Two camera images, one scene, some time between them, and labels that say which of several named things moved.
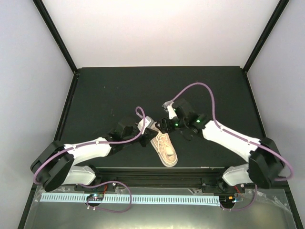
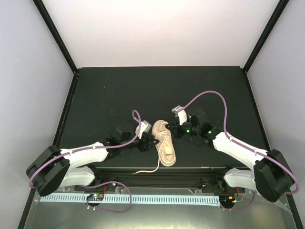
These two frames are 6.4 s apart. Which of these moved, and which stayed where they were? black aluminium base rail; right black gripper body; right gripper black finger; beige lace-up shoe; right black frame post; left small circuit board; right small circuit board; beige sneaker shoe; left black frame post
Moved: right gripper black finger; beige lace-up shoe; right black gripper body
Stayed: left black frame post; left small circuit board; black aluminium base rail; right black frame post; right small circuit board; beige sneaker shoe
